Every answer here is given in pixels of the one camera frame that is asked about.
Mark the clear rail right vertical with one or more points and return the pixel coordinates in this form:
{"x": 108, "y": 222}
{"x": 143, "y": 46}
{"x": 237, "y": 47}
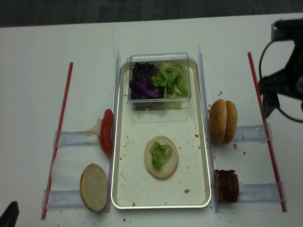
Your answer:
{"x": 205, "y": 94}

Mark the white metal tray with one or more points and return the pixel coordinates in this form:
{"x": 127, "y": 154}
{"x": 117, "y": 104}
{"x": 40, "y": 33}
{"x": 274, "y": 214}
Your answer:
{"x": 133, "y": 187}

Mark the clear holder upper left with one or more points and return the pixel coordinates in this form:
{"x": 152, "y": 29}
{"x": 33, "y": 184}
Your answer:
{"x": 75, "y": 138}

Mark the green lettuce pile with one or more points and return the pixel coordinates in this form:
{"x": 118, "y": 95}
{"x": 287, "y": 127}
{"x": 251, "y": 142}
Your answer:
{"x": 172, "y": 79}

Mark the clear holder lower right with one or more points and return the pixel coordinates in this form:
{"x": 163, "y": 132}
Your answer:
{"x": 262, "y": 192}

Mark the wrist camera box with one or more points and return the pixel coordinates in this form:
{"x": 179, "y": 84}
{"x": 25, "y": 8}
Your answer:
{"x": 290, "y": 29}

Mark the black object bottom left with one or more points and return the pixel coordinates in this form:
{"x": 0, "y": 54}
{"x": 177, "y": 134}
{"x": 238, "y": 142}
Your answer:
{"x": 10, "y": 215}

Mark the bun half standing left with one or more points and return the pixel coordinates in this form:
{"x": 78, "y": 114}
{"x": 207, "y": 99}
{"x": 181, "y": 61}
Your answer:
{"x": 93, "y": 188}

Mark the red strip right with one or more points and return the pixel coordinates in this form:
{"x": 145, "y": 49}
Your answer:
{"x": 254, "y": 78}

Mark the red strip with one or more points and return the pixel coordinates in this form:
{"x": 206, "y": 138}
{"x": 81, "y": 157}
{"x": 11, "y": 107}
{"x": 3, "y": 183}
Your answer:
{"x": 254, "y": 78}
{"x": 49, "y": 183}

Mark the clear holder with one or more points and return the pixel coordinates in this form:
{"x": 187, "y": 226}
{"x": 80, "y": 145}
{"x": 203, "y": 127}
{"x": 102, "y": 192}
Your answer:
{"x": 262, "y": 192}
{"x": 56, "y": 199}
{"x": 259, "y": 133}
{"x": 75, "y": 138}

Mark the clear rail vertical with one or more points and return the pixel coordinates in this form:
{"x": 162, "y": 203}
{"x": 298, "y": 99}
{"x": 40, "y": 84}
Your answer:
{"x": 113, "y": 136}
{"x": 205, "y": 94}

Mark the green lettuce piece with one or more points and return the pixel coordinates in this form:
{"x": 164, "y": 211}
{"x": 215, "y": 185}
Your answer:
{"x": 160, "y": 154}

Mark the purple cabbage leaves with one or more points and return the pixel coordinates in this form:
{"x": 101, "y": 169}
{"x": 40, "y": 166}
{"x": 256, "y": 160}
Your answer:
{"x": 141, "y": 84}

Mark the clear rail left vertical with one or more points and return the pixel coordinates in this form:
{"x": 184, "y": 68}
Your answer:
{"x": 113, "y": 136}

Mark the bun top behind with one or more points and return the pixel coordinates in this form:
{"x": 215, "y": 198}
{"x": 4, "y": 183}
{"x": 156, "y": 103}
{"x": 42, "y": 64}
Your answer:
{"x": 231, "y": 123}

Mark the white onion piece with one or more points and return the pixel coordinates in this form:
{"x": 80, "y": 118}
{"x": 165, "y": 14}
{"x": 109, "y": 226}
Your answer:
{"x": 98, "y": 126}

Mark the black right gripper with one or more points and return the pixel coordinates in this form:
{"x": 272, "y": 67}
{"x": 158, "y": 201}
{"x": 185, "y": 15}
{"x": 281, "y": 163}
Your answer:
{"x": 289, "y": 82}

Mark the clear holder lower left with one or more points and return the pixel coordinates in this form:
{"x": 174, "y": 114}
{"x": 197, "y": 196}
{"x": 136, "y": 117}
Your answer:
{"x": 56, "y": 199}

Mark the clear plastic salad box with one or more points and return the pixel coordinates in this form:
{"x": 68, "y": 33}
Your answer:
{"x": 180, "y": 58}

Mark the red tomato slice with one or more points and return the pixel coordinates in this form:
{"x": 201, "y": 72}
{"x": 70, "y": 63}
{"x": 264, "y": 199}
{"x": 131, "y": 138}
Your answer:
{"x": 106, "y": 132}

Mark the clear holder upper right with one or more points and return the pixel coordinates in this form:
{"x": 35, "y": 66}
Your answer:
{"x": 259, "y": 133}

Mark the bottom bun on tray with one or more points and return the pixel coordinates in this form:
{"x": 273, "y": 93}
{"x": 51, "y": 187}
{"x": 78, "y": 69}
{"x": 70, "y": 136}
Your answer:
{"x": 169, "y": 168}

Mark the sesame bun top front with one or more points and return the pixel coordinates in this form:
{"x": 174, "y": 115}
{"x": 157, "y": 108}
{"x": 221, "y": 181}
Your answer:
{"x": 217, "y": 120}

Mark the red strip left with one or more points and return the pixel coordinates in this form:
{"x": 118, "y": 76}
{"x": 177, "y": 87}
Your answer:
{"x": 49, "y": 183}

